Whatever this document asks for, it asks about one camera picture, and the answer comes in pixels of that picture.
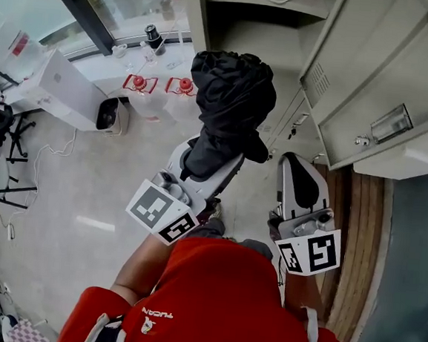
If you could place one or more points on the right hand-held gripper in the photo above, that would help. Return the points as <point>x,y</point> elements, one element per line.
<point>314,253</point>

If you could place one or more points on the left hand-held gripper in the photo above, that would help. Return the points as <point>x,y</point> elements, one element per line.
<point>155,206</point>

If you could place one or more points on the black garment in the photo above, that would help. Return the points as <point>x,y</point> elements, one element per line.
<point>231,104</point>

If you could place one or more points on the grey metal locker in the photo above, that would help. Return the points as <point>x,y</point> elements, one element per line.
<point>375,69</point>

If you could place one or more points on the person's right forearm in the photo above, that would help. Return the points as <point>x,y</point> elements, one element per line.
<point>302,293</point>

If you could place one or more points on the person's left forearm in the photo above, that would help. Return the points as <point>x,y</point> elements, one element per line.
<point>142,268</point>

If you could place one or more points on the person's left shoe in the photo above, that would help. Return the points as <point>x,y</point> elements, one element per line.
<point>216,211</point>

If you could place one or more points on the person's grey trousers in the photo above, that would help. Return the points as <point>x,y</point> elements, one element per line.
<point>209,229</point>

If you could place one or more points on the wooden slatted bench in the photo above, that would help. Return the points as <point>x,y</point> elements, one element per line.
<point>361,235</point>

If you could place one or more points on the clear water jug red cap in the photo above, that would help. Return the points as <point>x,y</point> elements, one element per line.
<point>182,85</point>
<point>139,83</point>

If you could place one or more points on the white trash bin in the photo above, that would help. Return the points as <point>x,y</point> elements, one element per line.
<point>110,116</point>

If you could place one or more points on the white cabinet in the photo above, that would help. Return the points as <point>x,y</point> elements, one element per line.
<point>404,162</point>

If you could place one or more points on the person's red shirt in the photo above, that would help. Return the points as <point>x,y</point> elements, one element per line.
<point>217,301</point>

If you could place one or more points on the black thermos flask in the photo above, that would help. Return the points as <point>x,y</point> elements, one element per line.
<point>155,38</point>

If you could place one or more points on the white water dispenser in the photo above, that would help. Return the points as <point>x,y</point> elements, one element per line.
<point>61,90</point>

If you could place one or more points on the white power strip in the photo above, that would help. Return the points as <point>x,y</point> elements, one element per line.
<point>10,231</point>

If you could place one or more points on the large clear water bottle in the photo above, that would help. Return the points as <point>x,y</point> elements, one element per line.
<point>12,48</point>

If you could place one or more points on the pink checkered cloth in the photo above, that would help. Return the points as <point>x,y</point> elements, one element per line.
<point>30,334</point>

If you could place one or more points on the black window frame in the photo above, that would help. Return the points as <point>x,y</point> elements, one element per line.
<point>83,10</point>

